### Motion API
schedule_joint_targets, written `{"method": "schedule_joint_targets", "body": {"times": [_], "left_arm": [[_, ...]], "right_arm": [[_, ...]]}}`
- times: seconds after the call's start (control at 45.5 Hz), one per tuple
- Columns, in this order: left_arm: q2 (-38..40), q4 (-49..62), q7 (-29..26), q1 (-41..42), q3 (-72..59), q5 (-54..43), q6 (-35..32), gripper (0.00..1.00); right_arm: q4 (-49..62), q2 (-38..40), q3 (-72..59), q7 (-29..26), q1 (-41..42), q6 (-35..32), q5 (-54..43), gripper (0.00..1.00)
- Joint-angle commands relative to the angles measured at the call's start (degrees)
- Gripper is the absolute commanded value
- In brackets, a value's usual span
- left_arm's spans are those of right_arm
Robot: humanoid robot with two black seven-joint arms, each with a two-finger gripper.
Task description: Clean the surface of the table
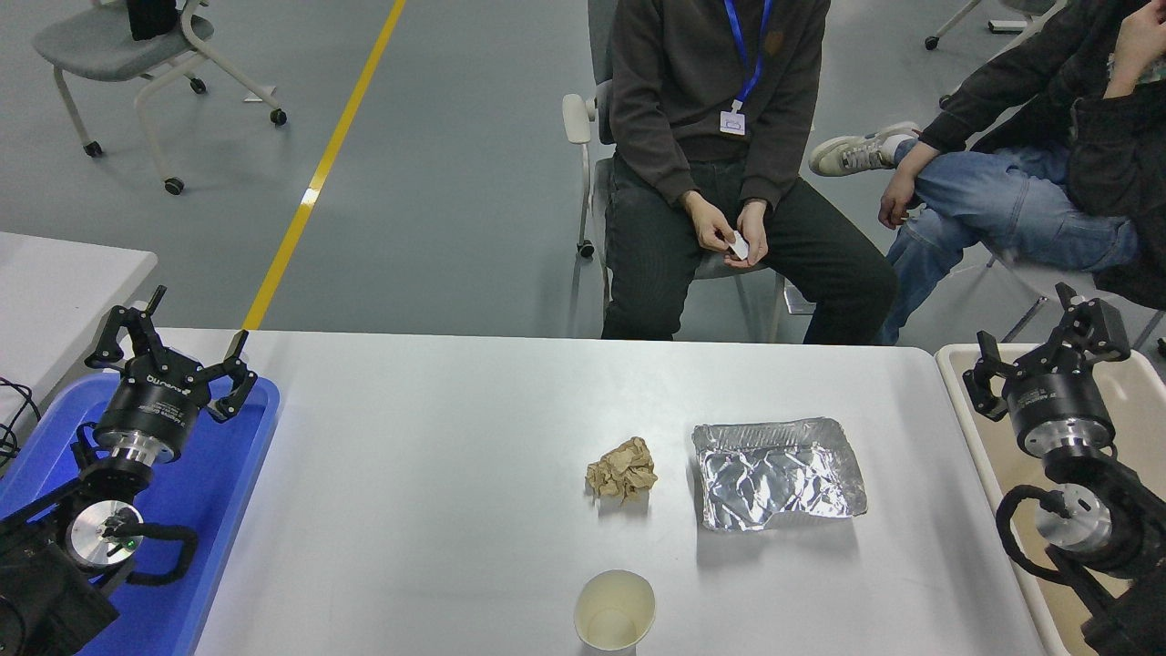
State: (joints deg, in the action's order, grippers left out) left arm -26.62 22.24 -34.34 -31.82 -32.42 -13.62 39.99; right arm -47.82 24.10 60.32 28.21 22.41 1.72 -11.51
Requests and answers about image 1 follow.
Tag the person's right hand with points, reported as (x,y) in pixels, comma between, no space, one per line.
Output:
(897,200)
(709,223)

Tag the person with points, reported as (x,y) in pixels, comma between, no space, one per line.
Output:
(1002,196)
(674,91)

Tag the blue plastic tray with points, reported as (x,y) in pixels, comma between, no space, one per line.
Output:
(209,510)

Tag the person's left hand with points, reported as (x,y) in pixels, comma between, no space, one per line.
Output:
(754,232)
(1143,36)

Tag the silver foil tray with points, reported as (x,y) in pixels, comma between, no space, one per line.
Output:
(783,474)

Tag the grey wheeled chair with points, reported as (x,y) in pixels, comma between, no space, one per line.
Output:
(100,41)

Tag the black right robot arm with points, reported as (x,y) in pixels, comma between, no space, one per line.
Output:
(1125,528)

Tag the white seat chair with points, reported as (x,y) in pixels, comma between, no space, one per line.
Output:
(1029,273)

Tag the white side table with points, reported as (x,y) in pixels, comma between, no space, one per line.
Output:
(55,301)

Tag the small white card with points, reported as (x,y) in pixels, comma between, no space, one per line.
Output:
(739,246)

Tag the white armrest office chair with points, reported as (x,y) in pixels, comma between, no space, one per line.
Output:
(577,118)

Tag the tan paper ball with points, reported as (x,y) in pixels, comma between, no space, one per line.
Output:
(621,469)

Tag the black bag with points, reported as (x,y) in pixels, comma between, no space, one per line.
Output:
(150,18)

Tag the grey chair with white legs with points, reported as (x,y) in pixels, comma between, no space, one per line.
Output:
(1029,5)

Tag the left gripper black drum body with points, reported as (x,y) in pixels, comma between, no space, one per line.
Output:
(150,401)

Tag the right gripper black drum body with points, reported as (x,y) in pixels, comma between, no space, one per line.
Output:
(1057,401)

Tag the large pale plastic bin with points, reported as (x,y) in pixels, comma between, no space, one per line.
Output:
(1143,410)

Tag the white paper cup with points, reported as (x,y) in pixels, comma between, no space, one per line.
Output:
(615,610)

